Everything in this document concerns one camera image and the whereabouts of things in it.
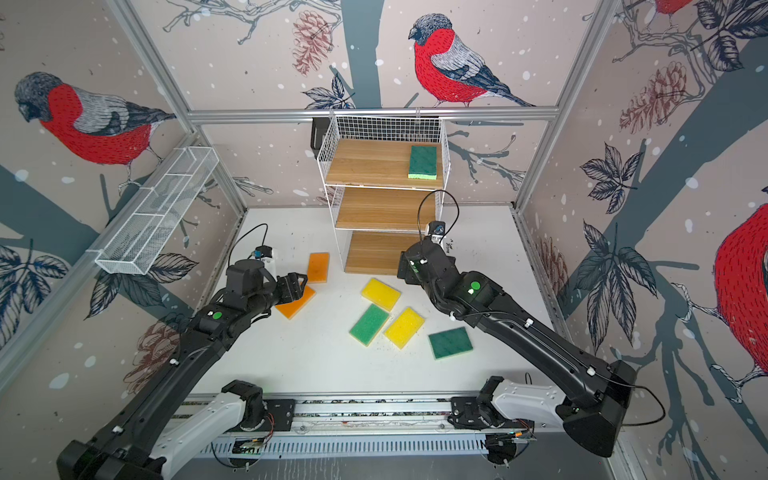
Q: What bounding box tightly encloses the orange sponge middle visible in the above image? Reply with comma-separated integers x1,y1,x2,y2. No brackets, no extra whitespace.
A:
276,286,316,320

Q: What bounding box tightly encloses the dark green sponge front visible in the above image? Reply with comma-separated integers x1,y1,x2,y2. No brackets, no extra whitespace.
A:
428,327,473,360

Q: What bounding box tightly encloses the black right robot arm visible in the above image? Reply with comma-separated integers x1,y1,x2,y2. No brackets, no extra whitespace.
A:
397,238,637,458

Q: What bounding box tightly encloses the white wire wall basket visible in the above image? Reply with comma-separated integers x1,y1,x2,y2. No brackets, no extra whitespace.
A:
95,146,219,275

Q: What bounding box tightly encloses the black box behind shelf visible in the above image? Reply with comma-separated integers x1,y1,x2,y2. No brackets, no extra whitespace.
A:
310,117,331,155

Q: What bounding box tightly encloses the yellow sponge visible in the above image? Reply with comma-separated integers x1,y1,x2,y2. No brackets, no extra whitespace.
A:
361,278,401,312
384,307,426,350

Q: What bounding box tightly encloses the dark green sponge carried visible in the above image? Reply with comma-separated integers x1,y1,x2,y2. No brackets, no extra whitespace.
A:
408,146,438,180

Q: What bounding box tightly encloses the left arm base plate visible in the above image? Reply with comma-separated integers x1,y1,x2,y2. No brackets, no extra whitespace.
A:
226,399,297,434

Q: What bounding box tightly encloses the white wire three-tier shelf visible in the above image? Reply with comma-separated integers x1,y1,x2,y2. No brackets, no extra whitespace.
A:
310,115,451,275

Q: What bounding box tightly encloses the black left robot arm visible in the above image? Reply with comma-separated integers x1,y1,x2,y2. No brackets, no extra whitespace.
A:
56,259,308,479

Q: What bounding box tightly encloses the aluminium mounting rail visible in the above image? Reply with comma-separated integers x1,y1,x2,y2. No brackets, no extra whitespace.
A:
122,392,625,436

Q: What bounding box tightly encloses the top wooden shelf board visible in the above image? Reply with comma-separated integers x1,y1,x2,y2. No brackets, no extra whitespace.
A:
320,139,451,191

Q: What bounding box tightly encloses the orange sponge near shelf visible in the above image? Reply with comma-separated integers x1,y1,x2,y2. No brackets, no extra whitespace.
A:
307,252,330,283

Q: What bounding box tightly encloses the middle wooden shelf board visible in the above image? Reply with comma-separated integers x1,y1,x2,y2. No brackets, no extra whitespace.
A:
332,187,436,233

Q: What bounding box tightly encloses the light green sponge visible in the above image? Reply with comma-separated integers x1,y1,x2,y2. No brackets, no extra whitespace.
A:
349,304,390,346

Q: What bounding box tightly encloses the perforated metal vent strip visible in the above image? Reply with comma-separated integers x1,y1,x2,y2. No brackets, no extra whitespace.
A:
196,433,488,461

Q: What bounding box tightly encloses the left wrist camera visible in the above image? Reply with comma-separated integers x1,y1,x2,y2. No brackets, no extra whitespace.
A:
252,245,277,277

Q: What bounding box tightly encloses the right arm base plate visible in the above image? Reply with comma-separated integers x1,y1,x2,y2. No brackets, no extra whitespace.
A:
447,396,535,431

